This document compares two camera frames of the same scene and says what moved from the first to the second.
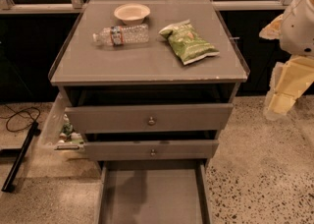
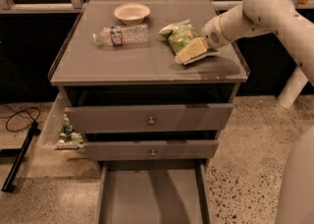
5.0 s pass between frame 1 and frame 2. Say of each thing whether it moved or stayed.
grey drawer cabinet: stayed
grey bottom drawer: stayed
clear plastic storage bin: stayed
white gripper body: moved
